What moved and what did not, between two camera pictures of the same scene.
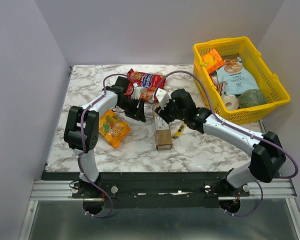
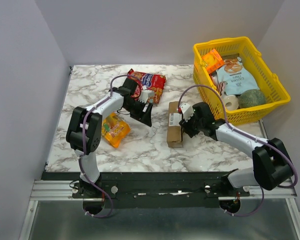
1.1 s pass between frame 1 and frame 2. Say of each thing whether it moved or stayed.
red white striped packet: stayed
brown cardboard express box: moved
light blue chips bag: stayed
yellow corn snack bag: stayed
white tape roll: stayed
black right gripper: moved
